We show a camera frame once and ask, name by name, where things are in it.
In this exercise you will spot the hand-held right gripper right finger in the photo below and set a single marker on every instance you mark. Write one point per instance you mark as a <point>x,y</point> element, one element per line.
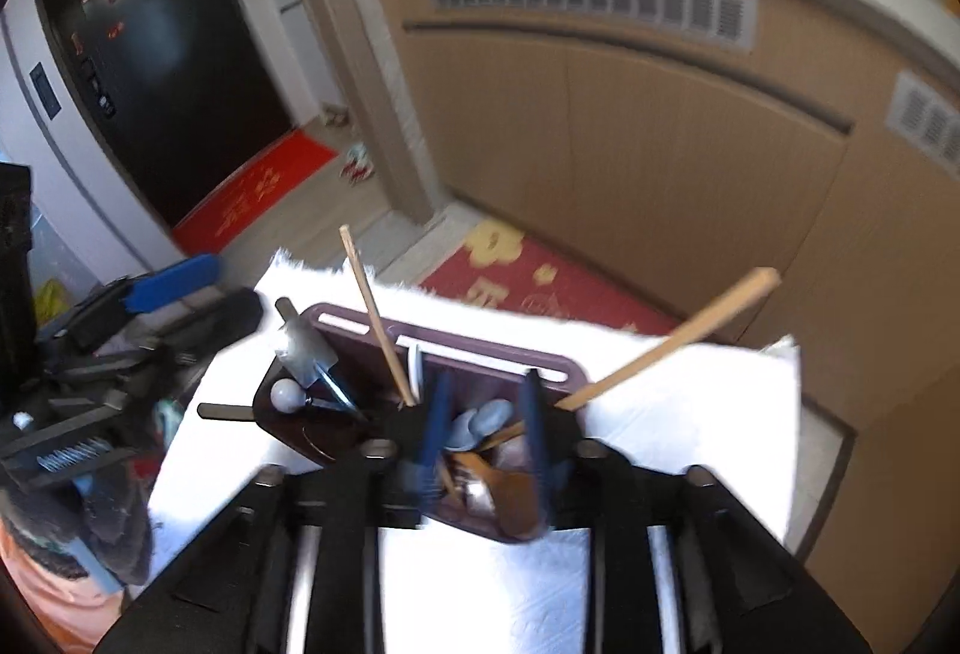
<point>536,444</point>

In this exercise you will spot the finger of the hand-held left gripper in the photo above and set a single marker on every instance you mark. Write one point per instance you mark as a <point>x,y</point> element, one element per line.
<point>172,283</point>
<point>225,316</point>

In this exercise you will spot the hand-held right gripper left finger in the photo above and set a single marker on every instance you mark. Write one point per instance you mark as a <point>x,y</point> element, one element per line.
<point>435,429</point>

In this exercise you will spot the grey spatula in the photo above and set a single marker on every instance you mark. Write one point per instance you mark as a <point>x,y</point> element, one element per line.
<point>304,343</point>

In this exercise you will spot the purple plastic utensil holder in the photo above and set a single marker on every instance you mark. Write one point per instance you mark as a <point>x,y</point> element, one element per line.
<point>337,444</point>

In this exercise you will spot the person's left forearm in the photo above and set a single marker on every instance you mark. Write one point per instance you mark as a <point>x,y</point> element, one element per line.
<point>45,601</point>

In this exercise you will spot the person's left hand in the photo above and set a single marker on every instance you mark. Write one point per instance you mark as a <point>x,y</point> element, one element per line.
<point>105,519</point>

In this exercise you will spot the teal face mask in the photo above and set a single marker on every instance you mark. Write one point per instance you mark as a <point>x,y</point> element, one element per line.
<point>169,420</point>

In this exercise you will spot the red doormat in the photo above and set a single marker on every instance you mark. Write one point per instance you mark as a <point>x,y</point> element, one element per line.
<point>255,189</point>

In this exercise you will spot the white textured tablecloth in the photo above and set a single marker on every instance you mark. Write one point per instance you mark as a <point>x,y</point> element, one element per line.
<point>675,414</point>

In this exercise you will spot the red floor mat gold print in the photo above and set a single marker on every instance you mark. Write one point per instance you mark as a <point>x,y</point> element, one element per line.
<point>510,279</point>

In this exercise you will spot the patterned slippers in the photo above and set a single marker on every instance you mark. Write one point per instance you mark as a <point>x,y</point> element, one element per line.
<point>356,163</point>

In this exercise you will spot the black door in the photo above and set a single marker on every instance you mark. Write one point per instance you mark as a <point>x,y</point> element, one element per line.
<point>165,61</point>

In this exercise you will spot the door lock panel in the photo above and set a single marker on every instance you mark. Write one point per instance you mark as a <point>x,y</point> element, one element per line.
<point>45,91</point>

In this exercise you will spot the brown kitchen counter cabinet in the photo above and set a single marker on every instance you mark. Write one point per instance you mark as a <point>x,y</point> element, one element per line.
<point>675,136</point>

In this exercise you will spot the long white vent grille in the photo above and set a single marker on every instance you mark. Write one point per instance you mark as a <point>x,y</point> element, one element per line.
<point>592,5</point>

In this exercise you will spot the short white vent grille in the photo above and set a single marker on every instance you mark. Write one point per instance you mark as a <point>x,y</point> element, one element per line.
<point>922,114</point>

